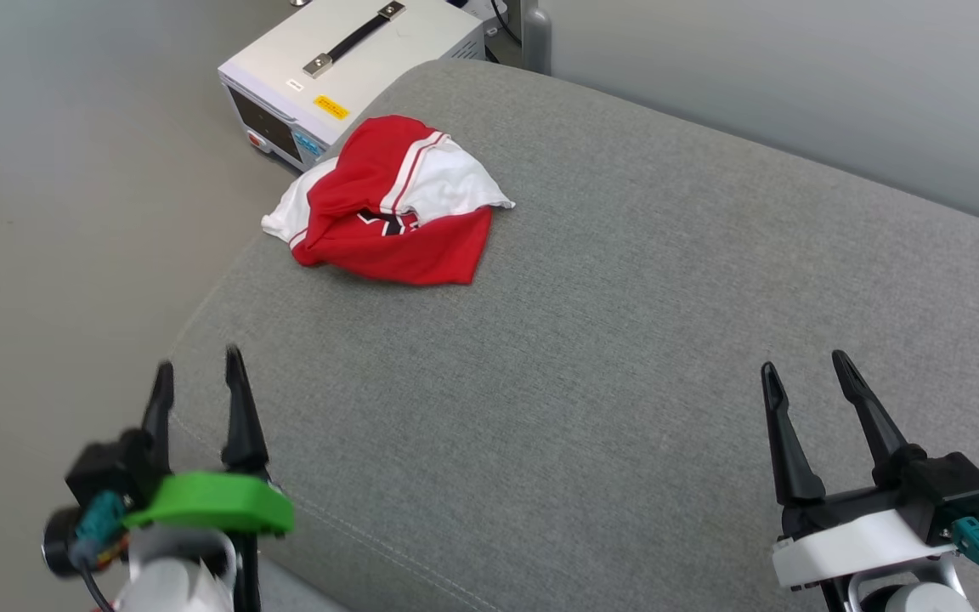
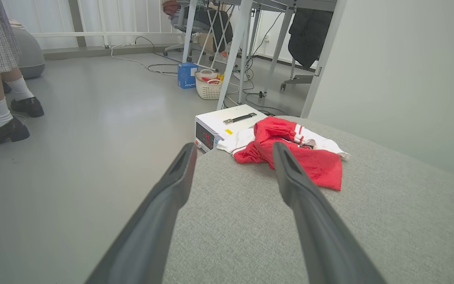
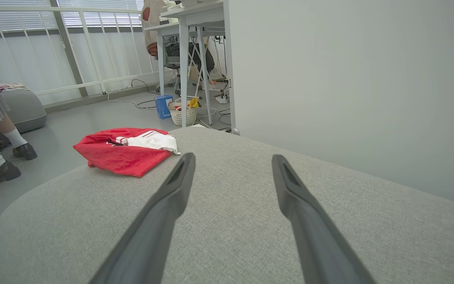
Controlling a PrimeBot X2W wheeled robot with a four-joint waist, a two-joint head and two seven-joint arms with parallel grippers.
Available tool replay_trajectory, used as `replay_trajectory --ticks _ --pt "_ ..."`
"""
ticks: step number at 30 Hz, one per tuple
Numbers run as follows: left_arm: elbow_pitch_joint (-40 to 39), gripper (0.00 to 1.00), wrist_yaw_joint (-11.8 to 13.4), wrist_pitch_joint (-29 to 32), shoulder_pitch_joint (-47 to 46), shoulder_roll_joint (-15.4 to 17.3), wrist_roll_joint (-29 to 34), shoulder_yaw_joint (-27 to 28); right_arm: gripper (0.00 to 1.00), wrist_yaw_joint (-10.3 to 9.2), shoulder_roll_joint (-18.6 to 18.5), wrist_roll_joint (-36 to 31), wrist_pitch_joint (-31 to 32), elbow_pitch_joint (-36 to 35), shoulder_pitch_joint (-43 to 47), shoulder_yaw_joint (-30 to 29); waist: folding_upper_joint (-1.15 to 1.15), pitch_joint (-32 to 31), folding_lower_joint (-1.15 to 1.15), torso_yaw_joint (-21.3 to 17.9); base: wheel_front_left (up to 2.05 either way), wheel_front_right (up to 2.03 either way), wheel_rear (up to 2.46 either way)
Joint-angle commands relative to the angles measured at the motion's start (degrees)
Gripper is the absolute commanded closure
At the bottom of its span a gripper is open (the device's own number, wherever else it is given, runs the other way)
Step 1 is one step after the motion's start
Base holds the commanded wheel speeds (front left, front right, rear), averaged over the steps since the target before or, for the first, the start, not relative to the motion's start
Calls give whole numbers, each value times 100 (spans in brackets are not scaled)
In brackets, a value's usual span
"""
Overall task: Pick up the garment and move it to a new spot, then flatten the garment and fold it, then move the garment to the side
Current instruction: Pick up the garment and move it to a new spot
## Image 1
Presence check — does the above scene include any red white basketball jersey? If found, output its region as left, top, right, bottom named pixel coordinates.
left=261, top=115, right=516, bottom=286

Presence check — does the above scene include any white equipment box black handle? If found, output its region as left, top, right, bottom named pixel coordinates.
left=218, top=0, right=488, bottom=171

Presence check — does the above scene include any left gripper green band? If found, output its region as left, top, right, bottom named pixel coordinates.
left=122, top=346, right=297, bottom=538

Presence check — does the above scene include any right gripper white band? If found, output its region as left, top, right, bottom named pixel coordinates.
left=761, top=349, right=958, bottom=590

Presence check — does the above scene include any white partition screen grey frame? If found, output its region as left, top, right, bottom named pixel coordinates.
left=520, top=0, right=979, bottom=235

